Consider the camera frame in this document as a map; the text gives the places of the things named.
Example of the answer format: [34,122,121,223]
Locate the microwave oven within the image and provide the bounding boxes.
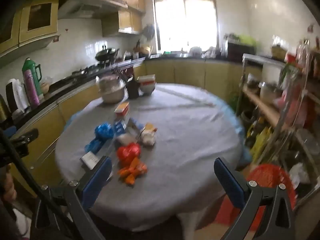
[226,41,257,60]

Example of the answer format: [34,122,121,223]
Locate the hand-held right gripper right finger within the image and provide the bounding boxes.
[214,157,297,240]

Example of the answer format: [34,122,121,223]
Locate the metal shelf rack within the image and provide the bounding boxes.
[236,52,320,213]

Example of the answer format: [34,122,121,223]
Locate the steel pot with lid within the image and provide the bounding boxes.
[259,81,280,104]

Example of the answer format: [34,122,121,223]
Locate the pink plastic bag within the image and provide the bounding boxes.
[275,80,315,128]

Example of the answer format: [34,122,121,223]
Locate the steel basin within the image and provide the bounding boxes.
[99,85,127,104]

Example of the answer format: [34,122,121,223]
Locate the person's left hand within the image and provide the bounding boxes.
[0,171,17,202]

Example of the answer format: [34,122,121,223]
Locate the red and yellow box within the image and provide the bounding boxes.
[114,102,131,119]

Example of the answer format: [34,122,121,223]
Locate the white dish stack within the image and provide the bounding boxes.
[189,46,203,57]

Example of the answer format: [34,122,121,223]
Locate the white tissue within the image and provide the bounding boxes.
[139,130,157,147]

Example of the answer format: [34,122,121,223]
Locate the window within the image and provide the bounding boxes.
[151,0,218,53]

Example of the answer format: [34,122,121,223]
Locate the yellow base cabinets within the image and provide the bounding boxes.
[10,60,244,198]

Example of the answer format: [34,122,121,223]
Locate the green basin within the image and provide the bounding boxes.
[239,34,257,45]

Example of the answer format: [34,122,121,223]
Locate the yellow plastic bag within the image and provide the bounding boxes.
[250,126,272,163]

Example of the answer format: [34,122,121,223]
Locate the purple thermos bottle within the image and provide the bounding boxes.
[23,70,40,107]

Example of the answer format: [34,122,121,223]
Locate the white and black appliance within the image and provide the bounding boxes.
[5,79,29,113]

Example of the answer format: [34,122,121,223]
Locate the clear bag of food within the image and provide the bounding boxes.
[40,79,53,94]

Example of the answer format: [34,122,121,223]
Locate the black cable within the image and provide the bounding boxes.
[0,129,78,240]

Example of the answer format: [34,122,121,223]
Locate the steel range hood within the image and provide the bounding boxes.
[57,0,128,19]

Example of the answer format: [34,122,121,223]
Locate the black chopstick holder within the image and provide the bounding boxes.
[126,77,140,99]

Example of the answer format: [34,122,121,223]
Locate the clear plastic bottle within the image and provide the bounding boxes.
[297,39,310,63]

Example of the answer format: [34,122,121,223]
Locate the yellow pot with lid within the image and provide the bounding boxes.
[271,44,288,60]

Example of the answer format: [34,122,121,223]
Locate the green thermos jug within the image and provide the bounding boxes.
[22,58,42,103]

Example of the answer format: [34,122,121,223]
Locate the gas stove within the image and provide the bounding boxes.
[71,64,118,77]

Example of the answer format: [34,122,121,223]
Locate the red-banded white bowl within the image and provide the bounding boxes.
[139,82,157,95]

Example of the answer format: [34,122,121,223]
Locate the red plastic bag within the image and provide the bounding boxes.
[117,142,142,167]

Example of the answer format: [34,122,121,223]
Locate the clear plastic wrapper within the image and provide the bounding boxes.
[115,134,137,147]

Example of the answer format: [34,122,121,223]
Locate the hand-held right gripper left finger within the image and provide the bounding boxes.
[34,156,113,240]

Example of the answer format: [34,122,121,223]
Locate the black wok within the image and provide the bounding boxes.
[94,45,120,62]

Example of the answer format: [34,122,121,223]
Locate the small white box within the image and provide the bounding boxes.
[80,152,99,170]

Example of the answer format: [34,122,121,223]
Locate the blue plastic bag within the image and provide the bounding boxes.
[84,122,115,154]

